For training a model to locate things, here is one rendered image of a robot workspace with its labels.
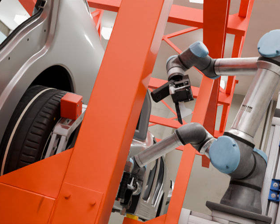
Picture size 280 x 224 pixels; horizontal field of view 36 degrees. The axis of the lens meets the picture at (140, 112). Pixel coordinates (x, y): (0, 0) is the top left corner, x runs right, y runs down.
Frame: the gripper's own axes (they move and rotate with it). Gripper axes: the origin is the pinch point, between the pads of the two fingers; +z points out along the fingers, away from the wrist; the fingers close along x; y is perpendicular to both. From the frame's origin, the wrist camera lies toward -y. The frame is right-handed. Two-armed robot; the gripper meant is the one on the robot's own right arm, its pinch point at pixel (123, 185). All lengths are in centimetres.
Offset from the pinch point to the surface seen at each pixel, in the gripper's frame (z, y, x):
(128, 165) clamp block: 2.5, 9.9, 0.1
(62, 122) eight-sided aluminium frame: 41, 16, -25
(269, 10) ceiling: -782, 567, 73
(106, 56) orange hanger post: 72, 38, -5
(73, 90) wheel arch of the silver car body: -4, 43, -43
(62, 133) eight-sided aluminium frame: 44, 11, -22
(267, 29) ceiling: -882, 567, 83
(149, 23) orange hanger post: 72, 54, 7
